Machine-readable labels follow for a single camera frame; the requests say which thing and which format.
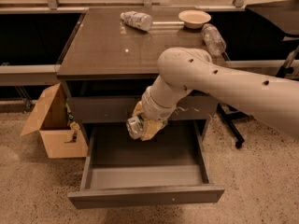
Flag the items in cardboard box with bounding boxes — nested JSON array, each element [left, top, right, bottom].
[[64, 102, 80, 143]]

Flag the clear plastic water bottle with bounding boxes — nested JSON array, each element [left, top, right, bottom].
[[201, 23, 226, 56]]

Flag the labelled plastic water bottle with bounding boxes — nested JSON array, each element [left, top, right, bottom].
[[121, 11, 153, 32]]

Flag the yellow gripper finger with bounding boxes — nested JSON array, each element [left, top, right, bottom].
[[132, 101, 144, 117], [141, 119, 167, 141]]

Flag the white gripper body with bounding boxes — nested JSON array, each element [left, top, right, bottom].
[[141, 93, 176, 120]]

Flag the open cardboard box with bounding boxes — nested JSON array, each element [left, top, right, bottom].
[[21, 84, 88, 159]]

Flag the dark side table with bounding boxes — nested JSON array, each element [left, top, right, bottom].
[[245, 0, 299, 37]]

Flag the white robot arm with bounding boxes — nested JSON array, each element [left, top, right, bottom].
[[126, 48, 299, 141]]

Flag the black rolling stand base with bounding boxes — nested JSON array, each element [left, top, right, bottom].
[[217, 45, 299, 149]]

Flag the grey drawer cabinet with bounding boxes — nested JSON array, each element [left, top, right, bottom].
[[56, 7, 232, 141]]

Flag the open grey middle drawer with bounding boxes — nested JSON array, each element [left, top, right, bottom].
[[68, 119, 224, 209]]

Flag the white paper bowl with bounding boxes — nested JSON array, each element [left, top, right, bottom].
[[178, 10, 211, 29]]

